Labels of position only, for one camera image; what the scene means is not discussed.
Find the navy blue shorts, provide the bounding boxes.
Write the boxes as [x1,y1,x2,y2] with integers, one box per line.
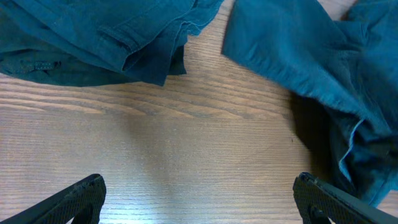
[222,0,397,207]
[1,0,221,74]

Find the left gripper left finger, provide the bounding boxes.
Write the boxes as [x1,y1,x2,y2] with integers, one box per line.
[1,174,106,224]

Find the folded navy blue shorts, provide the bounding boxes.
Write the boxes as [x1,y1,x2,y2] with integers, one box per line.
[1,0,221,74]

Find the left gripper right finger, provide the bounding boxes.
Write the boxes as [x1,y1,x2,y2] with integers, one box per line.
[293,172,397,224]

